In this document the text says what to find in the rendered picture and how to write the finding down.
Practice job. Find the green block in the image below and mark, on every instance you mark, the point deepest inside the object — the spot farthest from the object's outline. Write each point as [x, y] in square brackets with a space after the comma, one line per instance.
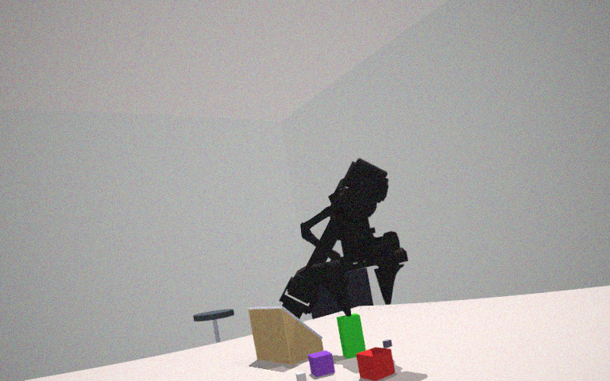
[352, 345]
[349, 326]

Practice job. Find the purple cube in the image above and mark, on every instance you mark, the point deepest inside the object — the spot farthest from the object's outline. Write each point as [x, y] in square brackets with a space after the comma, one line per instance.
[321, 363]

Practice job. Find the red block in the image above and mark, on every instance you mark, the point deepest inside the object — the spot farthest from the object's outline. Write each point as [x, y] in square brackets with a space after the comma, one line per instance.
[375, 363]

